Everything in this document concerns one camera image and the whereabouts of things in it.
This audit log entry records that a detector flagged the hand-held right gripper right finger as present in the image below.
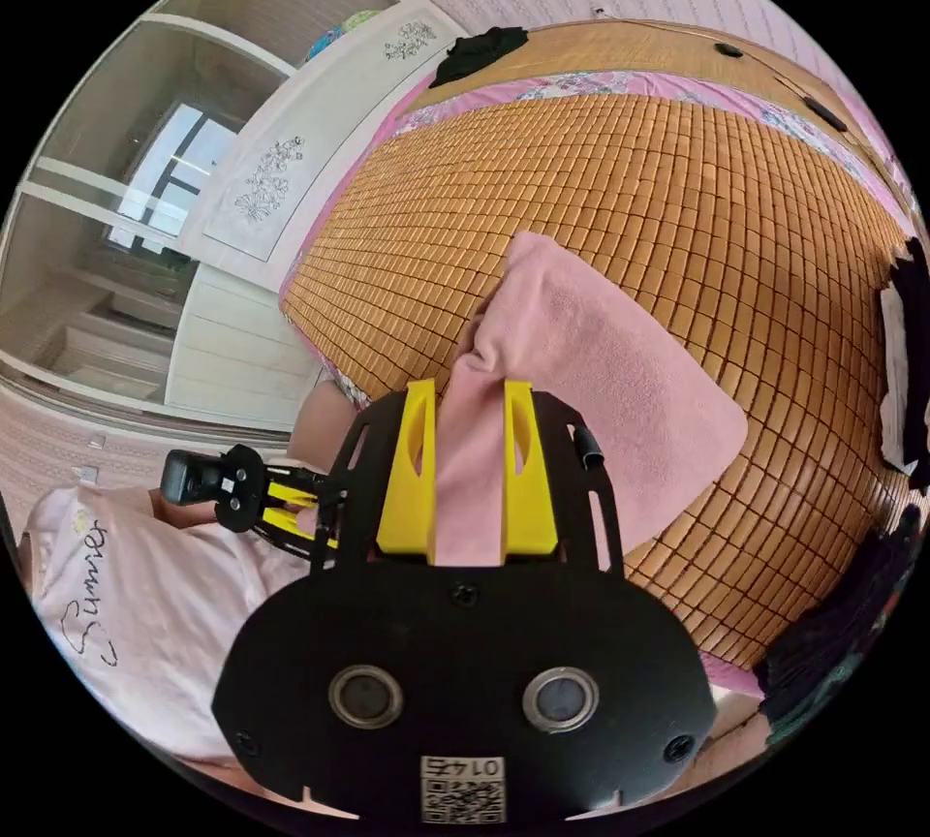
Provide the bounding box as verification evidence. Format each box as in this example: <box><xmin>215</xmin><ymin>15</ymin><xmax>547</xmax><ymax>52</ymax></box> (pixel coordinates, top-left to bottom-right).
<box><xmin>502</xmin><ymin>380</ymin><xmax>560</xmax><ymax>567</ymax></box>

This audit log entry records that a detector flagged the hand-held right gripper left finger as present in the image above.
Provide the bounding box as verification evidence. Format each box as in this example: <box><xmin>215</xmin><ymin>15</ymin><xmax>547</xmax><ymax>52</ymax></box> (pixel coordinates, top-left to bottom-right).
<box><xmin>375</xmin><ymin>378</ymin><xmax>438</xmax><ymax>567</ymax></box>

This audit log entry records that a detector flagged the pink long sleeve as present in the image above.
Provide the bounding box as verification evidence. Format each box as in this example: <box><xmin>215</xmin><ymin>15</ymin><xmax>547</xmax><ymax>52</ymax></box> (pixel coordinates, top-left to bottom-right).
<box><xmin>287</xmin><ymin>230</ymin><xmax>751</xmax><ymax>567</ymax></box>

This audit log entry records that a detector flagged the person's left hand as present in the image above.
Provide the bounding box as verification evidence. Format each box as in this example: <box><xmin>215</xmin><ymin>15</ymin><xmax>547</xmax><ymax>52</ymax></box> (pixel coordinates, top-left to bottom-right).
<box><xmin>148</xmin><ymin>486</ymin><xmax>221</xmax><ymax>530</ymax></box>

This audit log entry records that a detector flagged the person's body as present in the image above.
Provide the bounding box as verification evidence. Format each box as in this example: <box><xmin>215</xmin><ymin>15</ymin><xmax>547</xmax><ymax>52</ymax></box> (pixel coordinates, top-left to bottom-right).
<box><xmin>19</xmin><ymin>484</ymin><xmax>321</xmax><ymax>769</ymax></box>

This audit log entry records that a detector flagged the white cupboard with flower print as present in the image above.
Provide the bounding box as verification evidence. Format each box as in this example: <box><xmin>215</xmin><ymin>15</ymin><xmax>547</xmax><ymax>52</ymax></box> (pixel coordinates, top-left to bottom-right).
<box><xmin>164</xmin><ymin>0</ymin><xmax>468</xmax><ymax>411</ymax></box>

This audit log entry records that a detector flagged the bed with woven mat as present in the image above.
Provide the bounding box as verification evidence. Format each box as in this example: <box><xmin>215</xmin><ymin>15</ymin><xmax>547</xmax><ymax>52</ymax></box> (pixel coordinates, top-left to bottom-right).
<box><xmin>279</xmin><ymin>17</ymin><xmax>925</xmax><ymax>701</ymax></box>

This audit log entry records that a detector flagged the dark patterned garment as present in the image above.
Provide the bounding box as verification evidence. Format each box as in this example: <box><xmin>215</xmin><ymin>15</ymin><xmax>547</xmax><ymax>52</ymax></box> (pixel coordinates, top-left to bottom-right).
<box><xmin>754</xmin><ymin>502</ymin><xmax>925</xmax><ymax>745</ymax></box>

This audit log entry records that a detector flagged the pile of clothes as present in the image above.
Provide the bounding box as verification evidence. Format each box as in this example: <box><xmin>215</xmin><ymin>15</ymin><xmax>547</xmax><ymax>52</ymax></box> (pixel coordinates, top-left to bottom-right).
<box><xmin>878</xmin><ymin>237</ymin><xmax>930</xmax><ymax>498</ymax></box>

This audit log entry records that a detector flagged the black garment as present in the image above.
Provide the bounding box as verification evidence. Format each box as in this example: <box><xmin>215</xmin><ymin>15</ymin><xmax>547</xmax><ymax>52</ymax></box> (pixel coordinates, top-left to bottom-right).
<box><xmin>427</xmin><ymin>25</ymin><xmax>530</xmax><ymax>91</ymax></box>

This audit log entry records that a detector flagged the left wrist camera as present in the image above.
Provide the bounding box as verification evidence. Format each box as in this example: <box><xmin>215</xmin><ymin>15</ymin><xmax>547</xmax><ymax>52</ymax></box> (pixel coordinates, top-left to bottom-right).
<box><xmin>160</xmin><ymin>449</ymin><xmax>229</xmax><ymax>509</ymax></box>

